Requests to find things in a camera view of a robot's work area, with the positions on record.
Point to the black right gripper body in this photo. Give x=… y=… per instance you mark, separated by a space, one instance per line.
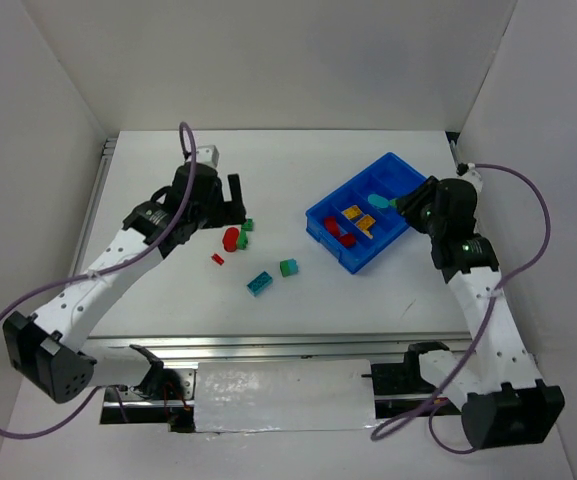
x=415 y=203

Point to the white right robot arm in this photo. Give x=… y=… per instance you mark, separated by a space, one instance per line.
x=496 y=385

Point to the red lego in bin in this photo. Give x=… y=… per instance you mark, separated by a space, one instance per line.
x=347 y=240

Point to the green curved lego piece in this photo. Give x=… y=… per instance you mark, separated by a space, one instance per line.
x=242 y=240

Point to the green square lego brick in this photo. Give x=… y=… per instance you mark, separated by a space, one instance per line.
x=248 y=225

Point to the small red lego piece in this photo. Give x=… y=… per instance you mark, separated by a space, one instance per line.
x=217 y=259

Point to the orange yellow lego brick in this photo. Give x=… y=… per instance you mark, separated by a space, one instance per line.
x=353 y=213

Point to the blue plastic sorting bin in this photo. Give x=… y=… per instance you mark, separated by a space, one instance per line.
x=389 y=176

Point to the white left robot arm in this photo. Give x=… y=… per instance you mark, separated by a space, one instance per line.
x=47 y=347

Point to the cyan rectangular lego brick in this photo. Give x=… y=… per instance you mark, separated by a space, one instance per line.
x=259 y=284

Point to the green and cyan lego stack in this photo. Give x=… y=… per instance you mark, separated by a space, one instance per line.
x=288 y=267

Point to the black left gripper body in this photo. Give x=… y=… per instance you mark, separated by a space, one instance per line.
x=227 y=209

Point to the yellow black striped lego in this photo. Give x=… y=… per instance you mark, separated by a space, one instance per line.
x=364 y=224

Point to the red oval lego piece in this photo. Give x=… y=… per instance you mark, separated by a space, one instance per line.
x=230 y=238

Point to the aluminium table edge rail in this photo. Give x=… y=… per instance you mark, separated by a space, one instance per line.
x=179 y=350

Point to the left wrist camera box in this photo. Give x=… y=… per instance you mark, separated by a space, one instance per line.
x=205 y=155

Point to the red rectangular lego brick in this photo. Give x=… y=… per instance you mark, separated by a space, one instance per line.
x=332 y=226

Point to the silver foil covered plate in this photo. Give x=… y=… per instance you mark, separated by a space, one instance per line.
x=304 y=395

